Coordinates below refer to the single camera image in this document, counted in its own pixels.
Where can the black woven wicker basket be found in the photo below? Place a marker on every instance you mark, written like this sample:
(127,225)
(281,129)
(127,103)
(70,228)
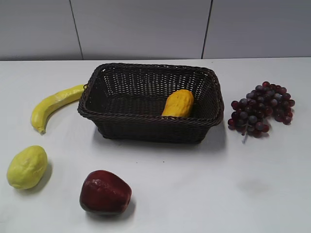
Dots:
(126,101)

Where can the yellow banana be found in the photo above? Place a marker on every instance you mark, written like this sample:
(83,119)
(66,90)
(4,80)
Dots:
(41,113)

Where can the purple red grape bunch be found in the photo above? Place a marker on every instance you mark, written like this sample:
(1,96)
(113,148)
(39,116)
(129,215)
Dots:
(250,114)

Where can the yellow green lemon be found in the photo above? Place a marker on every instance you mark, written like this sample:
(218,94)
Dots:
(27,168)

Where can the dark red apple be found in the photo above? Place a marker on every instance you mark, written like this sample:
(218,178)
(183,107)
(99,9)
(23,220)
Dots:
(104,193)

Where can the yellow orange mango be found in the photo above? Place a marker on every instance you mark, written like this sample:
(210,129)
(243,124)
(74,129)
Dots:
(179,104)

